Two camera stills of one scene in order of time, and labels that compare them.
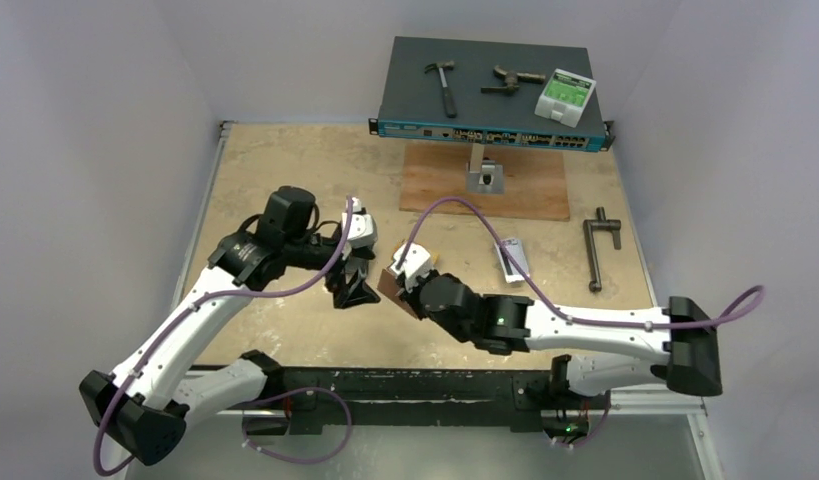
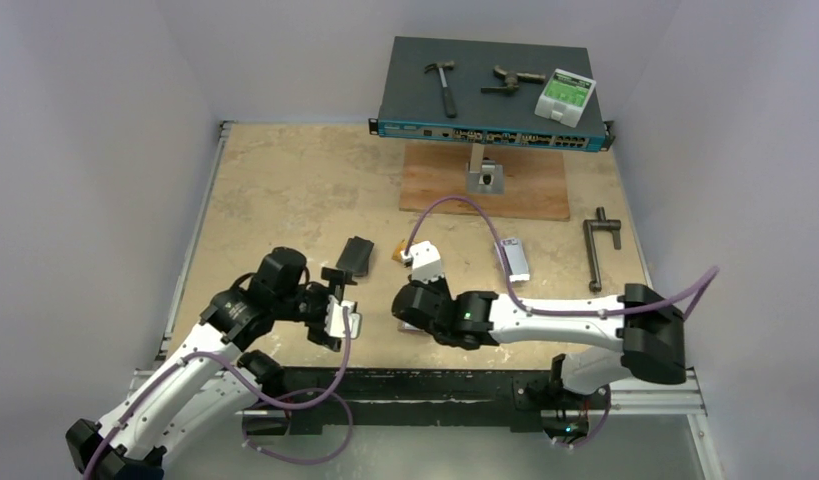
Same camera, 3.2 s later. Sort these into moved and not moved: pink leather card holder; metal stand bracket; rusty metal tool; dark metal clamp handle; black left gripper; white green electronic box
Moved: pink leather card holder; black left gripper
Not moved: white green electronic box; metal stand bracket; dark metal clamp handle; rusty metal tool
